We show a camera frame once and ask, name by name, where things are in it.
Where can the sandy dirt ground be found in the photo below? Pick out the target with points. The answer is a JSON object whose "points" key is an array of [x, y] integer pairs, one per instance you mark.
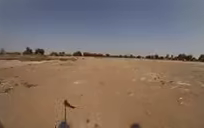
{"points": [[116, 93]]}

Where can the robot's own part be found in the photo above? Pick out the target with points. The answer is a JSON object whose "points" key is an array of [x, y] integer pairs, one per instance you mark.
{"points": [[135, 126], [63, 125]]}

